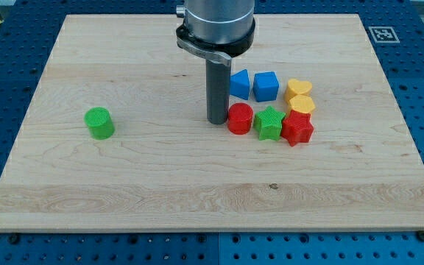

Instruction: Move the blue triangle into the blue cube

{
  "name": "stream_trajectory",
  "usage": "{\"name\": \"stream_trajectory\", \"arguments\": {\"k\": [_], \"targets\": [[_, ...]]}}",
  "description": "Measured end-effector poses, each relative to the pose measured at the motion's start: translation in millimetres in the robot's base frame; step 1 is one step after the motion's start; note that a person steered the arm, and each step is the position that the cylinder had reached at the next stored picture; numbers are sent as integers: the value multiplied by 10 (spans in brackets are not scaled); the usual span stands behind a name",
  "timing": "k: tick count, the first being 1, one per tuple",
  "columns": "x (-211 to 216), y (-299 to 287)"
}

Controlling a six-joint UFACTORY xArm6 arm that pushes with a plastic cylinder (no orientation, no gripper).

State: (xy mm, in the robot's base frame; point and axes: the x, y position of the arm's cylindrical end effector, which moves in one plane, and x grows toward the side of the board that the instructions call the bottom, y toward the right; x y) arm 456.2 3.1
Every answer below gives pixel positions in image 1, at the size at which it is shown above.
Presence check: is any yellow heart block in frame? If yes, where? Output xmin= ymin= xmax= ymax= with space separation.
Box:
xmin=283 ymin=78 xmax=313 ymax=104

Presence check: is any wooden board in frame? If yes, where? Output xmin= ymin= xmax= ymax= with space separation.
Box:
xmin=0 ymin=14 xmax=424 ymax=233

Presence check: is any red cylinder block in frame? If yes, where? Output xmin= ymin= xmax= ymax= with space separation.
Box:
xmin=227 ymin=102 xmax=253 ymax=135

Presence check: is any red star block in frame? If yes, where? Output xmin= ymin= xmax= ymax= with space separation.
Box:
xmin=280 ymin=110 xmax=314 ymax=146

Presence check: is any blue cube block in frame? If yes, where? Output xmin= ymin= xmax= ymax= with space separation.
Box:
xmin=252 ymin=71 xmax=280 ymax=102

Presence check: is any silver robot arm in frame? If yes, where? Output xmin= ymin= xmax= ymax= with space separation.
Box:
xmin=176 ymin=0 xmax=255 ymax=67

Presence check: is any green star block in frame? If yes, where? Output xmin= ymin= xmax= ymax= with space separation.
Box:
xmin=253 ymin=106 xmax=286 ymax=141

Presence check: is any blue triangle block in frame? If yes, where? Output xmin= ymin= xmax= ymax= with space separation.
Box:
xmin=230 ymin=69 xmax=250 ymax=100

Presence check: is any fiducial marker tag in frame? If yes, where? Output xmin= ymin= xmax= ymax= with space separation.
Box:
xmin=368 ymin=26 xmax=400 ymax=43

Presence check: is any yellow hexagon block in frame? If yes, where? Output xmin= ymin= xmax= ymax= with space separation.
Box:
xmin=286 ymin=95 xmax=316 ymax=115

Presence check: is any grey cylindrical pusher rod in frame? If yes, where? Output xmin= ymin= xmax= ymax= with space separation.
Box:
xmin=205 ymin=60 xmax=231 ymax=124

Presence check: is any green cylinder block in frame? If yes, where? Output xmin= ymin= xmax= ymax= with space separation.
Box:
xmin=84 ymin=107 xmax=115 ymax=140

